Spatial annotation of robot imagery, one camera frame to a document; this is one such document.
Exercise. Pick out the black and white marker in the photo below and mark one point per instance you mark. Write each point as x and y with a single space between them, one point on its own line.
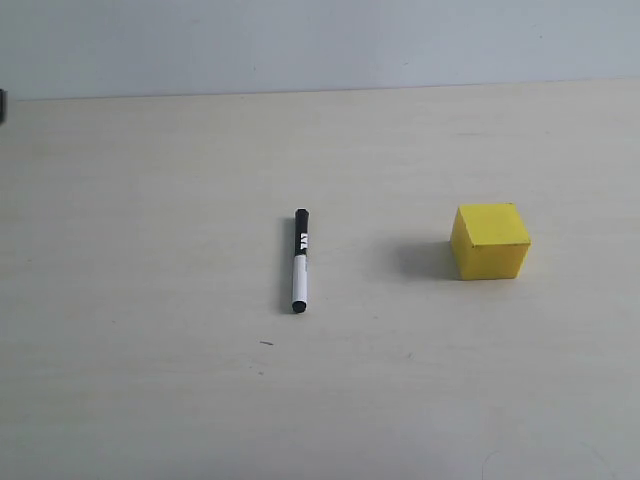
300 262

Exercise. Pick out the yellow cube block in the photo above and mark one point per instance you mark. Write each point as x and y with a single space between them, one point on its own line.
489 241

